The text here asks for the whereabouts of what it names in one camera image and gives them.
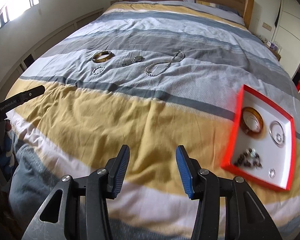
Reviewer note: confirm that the brown glossy bangle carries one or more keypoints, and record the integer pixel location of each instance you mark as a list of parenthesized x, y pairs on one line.
[(96, 60)]

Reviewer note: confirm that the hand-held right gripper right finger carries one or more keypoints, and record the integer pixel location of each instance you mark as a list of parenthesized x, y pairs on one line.
[(183, 167)]

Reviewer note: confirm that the wall socket plate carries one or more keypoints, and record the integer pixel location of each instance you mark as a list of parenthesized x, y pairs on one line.
[(266, 26), (115, 1)]

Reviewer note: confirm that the metal wristwatch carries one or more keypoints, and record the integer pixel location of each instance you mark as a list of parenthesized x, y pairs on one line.
[(137, 59)]

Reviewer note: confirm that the white wardrobe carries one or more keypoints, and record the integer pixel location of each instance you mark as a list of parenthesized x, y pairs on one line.
[(295, 17)]

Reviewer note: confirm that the wooden nightstand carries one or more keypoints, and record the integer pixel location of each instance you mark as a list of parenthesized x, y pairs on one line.
[(275, 52)]

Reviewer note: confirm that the red cardboard box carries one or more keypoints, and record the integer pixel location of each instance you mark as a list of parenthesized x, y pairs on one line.
[(277, 160)]

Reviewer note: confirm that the grey striped pillow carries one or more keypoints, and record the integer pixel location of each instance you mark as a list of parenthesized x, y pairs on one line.
[(227, 12)]

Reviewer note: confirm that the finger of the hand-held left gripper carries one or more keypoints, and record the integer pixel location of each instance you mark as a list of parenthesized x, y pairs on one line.
[(33, 92)]

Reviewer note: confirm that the amber resin bangle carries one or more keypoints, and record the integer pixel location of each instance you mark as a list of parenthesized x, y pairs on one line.
[(252, 133)]

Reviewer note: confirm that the thin gold bangle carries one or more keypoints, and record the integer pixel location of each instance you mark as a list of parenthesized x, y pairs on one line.
[(270, 132)]

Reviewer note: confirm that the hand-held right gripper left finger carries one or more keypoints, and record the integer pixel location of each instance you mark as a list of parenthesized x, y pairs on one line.
[(121, 165)]

